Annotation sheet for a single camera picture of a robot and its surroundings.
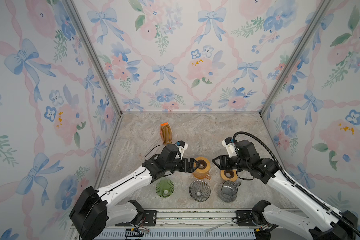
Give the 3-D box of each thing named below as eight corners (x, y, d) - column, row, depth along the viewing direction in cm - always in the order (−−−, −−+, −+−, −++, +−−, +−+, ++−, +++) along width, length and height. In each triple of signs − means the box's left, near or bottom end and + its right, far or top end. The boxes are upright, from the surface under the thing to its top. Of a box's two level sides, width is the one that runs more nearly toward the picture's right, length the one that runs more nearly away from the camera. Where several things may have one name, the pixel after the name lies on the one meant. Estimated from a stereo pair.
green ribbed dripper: (156, 198, 82) (154, 194, 76) (158, 183, 87) (156, 179, 81) (173, 198, 82) (173, 195, 76) (174, 183, 87) (173, 179, 81)
